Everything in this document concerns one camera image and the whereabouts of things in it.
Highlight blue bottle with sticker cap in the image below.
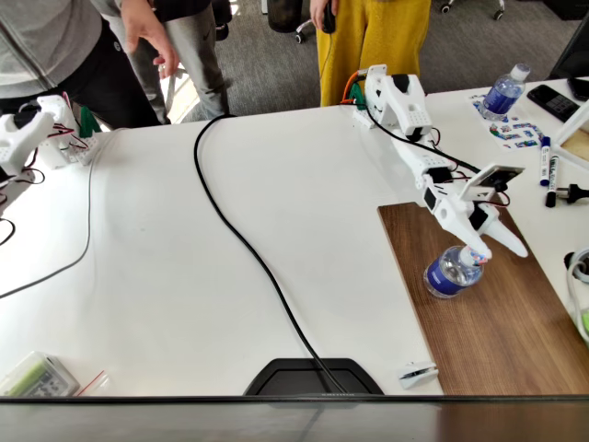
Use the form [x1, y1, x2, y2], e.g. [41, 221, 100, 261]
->
[422, 245, 489, 300]

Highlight white wooden frame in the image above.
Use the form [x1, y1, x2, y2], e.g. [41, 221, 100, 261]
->
[551, 99, 589, 162]

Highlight blue marker pen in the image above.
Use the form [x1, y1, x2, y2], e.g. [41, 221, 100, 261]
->
[538, 135, 552, 187]

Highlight small white clip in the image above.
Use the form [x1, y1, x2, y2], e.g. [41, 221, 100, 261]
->
[398, 361, 438, 391]

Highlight brown wooden board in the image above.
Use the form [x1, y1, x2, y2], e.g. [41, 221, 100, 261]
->
[377, 191, 589, 396]

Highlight black power plug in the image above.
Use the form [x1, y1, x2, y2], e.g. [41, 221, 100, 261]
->
[555, 182, 589, 204]

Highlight person in grey hoodie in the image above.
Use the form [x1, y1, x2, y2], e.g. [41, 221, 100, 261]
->
[0, 0, 162, 130]

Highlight thick black cable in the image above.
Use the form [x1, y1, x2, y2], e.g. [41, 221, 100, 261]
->
[193, 113, 345, 396]

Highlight black monitor stand base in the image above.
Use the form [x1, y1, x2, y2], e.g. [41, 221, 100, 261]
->
[243, 357, 386, 397]

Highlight black rounded object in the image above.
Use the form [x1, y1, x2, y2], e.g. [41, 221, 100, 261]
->
[566, 76, 589, 102]

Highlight clear zip bag red stripe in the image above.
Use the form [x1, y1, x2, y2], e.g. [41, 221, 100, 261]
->
[75, 369, 114, 398]

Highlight black phone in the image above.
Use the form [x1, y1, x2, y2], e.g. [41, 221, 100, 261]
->
[526, 84, 581, 123]

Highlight chrome office chair base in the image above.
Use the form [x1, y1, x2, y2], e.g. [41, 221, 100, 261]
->
[294, 17, 318, 45]

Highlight black waste bin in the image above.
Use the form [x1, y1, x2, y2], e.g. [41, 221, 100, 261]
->
[265, 0, 305, 33]

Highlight black computer monitor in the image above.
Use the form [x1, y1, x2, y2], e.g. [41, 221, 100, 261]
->
[0, 394, 589, 442]

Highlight orange wire bundle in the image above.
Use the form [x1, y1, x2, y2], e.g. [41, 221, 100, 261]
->
[342, 71, 370, 100]

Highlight black marker pen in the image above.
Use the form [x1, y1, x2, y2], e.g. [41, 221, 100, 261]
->
[545, 155, 560, 208]

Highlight grey hoodie person's hand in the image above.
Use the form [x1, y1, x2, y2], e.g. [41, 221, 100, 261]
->
[120, 0, 180, 79]

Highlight colourful sticker sheet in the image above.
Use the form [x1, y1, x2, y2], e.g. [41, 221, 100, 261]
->
[468, 91, 547, 153]

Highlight gripper camera on white plate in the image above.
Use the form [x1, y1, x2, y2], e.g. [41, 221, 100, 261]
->
[457, 163, 525, 204]

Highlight thin grey cable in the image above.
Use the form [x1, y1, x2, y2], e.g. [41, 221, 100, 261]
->
[0, 133, 100, 300]

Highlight black computer mouse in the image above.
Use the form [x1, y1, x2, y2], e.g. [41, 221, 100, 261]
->
[321, 2, 337, 35]

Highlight person in grey trousers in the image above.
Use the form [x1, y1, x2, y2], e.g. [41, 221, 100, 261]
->
[103, 0, 231, 123]

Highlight black screen edge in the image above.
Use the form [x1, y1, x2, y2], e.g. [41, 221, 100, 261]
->
[547, 13, 589, 82]

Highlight yellow trousers person's hand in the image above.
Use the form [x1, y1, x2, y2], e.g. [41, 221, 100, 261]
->
[309, 0, 340, 31]

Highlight clear plastic box green contents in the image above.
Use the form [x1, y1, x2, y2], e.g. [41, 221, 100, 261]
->
[0, 352, 82, 398]

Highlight person in yellow trousers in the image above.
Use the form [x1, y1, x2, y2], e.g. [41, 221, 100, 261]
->
[316, 0, 433, 108]

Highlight blue bottle with white cap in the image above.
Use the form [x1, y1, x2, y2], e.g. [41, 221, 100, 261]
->
[479, 63, 532, 122]

